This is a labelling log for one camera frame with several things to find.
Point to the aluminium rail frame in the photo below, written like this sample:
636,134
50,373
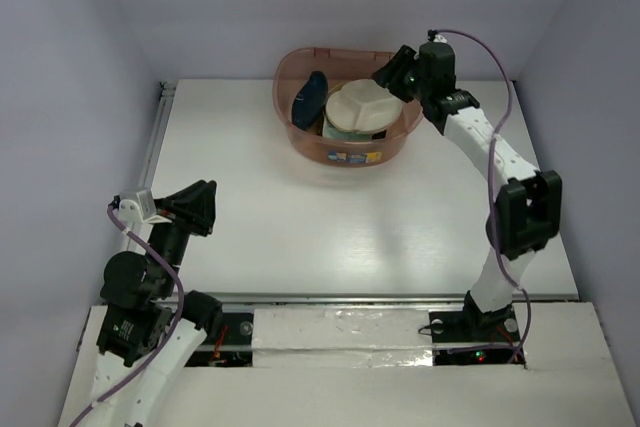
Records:
162,111

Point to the light teal rectangular plate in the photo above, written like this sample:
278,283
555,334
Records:
329,131

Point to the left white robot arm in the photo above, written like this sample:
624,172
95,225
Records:
152,325

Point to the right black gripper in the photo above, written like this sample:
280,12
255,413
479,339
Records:
392,72

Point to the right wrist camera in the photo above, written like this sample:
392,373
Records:
435,36

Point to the black floral square plate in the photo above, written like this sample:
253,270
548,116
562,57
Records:
382,134

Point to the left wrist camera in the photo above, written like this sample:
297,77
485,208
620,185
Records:
133,206

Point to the pink translucent plastic bin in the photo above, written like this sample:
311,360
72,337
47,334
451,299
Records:
339,66

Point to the dark blue leaf-shaped plate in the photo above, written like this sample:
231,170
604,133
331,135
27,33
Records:
309,102

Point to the white three-section divided plate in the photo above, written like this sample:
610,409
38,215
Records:
362,107

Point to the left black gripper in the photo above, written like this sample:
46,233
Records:
193,206

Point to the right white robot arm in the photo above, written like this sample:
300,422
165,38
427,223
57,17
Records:
524,202

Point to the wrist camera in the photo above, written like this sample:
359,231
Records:
133,206
435,36

